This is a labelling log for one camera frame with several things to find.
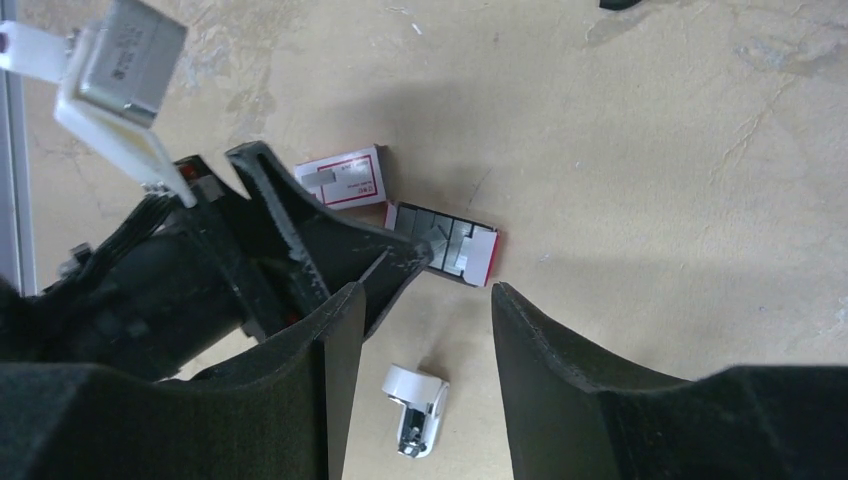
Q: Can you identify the small white stapler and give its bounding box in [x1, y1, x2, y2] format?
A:
[382, 364, 450, 459]

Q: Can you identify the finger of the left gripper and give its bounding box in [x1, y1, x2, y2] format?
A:
[293, 218, 433, 340]

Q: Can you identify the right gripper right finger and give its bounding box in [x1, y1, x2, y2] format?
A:
[491, 282, 847, 479]

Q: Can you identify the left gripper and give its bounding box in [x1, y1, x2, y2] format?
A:
[1, 141, 330, 381]

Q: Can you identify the strip of metal staples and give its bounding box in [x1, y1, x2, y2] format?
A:
[421, 225, 448, 257]

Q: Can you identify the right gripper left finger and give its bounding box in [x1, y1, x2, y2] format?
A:
[1, 283, 366, 479]

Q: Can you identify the red white staple box sleeve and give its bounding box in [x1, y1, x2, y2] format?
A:
[293, 145, 387, 210]

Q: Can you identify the staple box tray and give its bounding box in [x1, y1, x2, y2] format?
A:
[384, 202, 500, 288]

